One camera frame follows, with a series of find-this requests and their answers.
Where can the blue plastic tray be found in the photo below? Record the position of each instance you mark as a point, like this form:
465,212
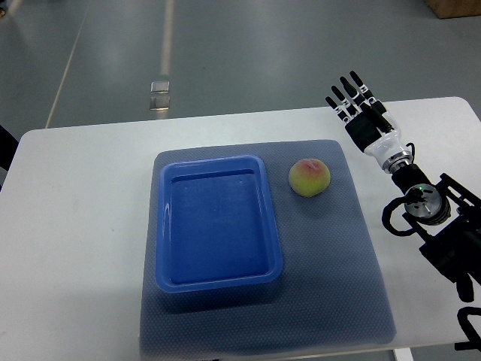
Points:
216,227

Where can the dark object at left edge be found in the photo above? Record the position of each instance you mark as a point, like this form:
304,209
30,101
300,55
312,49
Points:
8,146

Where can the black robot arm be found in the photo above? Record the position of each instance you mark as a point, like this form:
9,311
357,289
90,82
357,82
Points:
446,216

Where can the green pink peach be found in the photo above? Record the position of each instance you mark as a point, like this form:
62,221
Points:
309,177

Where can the grey blue cloth mat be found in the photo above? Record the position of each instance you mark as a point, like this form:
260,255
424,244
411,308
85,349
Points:
330,293

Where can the brown cardboard box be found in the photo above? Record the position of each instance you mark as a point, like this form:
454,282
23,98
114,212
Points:
449,9

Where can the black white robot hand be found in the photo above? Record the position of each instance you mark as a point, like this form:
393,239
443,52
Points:
369,124

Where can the metal floor socket plates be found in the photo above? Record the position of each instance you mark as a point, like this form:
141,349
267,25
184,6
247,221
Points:
159,95

